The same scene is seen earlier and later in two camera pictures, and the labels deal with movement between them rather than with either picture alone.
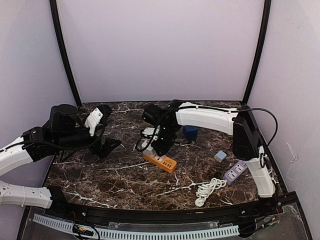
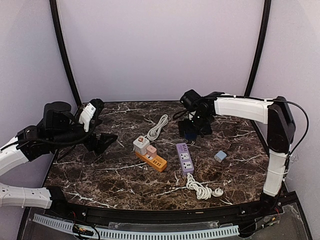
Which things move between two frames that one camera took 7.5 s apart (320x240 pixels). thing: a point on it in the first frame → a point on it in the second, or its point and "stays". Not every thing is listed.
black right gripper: [163, 150] → [206, 130]
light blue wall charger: [220, 155] stays
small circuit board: [77, 229] stays
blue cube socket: [190, 133] stays
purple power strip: [237, 169] → [186, 162]
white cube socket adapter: [149, 151] → [140, 145]
